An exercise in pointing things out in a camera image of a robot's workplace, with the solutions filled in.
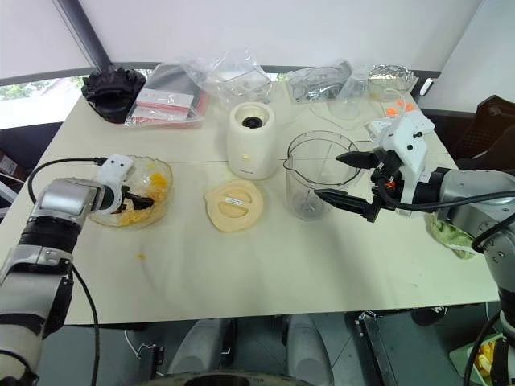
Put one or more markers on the white power strip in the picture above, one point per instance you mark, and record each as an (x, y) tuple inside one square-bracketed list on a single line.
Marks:
[(378, 126)]

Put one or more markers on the clear plastic cup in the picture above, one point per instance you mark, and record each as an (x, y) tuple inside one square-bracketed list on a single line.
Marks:
[(350, 102)]

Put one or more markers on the crumpled black plastic container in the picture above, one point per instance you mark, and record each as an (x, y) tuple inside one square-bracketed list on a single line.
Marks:
[(112, 90)]

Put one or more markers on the black metal table frame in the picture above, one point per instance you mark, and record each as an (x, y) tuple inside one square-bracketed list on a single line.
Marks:
[(374, 346)]

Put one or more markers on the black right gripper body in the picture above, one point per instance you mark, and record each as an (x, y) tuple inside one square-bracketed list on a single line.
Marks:
[(387, 173)]

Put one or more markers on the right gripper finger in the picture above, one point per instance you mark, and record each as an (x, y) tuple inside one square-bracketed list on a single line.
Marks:
[(350, 203), (358, 159)]

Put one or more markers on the cream blender base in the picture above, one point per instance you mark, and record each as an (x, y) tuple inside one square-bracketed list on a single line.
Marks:
[(251, 153)]

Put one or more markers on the small white black device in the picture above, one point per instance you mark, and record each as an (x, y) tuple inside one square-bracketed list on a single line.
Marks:
[(426, 86)]

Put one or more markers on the zip bag with red-white packets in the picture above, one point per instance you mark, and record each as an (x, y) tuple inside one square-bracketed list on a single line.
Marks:
[(165, 104)]

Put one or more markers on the black bag on right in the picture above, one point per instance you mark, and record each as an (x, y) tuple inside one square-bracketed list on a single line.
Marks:
[(491, 128)]

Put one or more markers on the green cloth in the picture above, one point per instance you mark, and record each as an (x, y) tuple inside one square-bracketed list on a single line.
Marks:
[(450, 237)]

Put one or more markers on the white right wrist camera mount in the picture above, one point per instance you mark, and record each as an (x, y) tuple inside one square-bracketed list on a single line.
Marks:
[(406, 136)]

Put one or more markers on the small orange plastic pieces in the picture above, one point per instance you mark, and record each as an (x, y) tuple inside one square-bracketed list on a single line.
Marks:
[(408, 107)]

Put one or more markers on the clear blender jar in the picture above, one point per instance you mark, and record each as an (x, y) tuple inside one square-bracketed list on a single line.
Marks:
[(306, 185)]

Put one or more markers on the orange segment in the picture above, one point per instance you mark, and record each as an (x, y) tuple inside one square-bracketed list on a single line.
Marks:
[(159, 179), (161, 196), (137, 218)]

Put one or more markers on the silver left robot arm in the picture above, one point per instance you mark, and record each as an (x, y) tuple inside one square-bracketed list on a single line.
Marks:
[(60, 201)]

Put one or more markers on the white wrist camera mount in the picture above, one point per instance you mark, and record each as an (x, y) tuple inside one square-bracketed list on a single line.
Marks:
[(116, 169), (406, 136)]

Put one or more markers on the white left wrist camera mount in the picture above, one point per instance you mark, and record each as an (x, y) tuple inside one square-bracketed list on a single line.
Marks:
[(116, 169)]

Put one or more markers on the black shoe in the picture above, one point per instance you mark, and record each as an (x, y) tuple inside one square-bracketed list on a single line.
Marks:
[(430, 315)]

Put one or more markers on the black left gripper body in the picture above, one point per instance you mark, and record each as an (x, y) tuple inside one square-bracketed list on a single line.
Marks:
[(125, 196)]

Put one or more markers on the grey rounded shape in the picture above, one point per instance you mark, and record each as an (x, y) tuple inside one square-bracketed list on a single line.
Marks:
[(307, 350), (201, 346)]

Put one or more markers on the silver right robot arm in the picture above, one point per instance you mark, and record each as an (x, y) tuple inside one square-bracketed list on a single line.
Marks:
[(475, 189)]

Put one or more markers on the foil covered bowl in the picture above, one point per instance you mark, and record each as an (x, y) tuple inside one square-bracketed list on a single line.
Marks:
[(392, 78)]

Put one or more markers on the tray of orange pieces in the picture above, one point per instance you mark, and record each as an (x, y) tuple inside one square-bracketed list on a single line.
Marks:
[(484, 358)]

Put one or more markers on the clear bag with dark parts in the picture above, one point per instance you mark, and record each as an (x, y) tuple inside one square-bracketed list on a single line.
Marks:
[(314, 82)]

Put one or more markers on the cream blender lid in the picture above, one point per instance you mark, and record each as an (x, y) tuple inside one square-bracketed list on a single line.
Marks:
[(235, 205)]

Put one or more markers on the clear bag with plastic box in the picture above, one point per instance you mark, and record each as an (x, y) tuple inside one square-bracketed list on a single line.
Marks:
[(241, 78)]

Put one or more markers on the black window pole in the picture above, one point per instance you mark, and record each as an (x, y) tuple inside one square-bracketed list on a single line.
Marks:
[(90, 36)]

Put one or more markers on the black metal bracket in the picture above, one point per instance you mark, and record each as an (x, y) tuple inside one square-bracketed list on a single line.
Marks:
[(155, 354)]

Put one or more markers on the clear glass bowl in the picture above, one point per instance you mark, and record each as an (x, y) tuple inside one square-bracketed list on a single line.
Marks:
[(161, 213)]

